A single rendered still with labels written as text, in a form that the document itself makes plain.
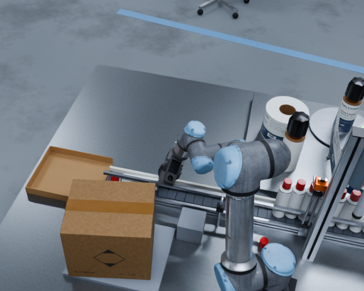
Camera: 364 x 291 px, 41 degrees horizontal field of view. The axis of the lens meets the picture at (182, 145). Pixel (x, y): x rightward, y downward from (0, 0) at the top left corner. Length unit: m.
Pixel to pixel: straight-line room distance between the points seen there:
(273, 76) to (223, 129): 1.91
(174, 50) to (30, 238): 2.80
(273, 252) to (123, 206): 0.53
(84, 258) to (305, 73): 3.08
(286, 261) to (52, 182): 1.07
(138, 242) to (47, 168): 0.75
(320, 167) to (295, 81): 2.07
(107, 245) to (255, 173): 0.59
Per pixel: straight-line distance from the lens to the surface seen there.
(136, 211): 1.68
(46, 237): 2.01
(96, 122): 2.44
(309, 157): 2.31
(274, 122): 2.24
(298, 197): 1.93
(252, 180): 1.37
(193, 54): 4.41
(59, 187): 2.16
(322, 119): 2.52
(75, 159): 2.26
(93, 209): 1.70
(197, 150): 1.74
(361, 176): 1.62
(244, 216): 1.45
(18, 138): 3.66
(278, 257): 1.64
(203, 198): 2.04
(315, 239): 1.91
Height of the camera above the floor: 2.45
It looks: 44 degrees down
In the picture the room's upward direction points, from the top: 4 degrees clockwise
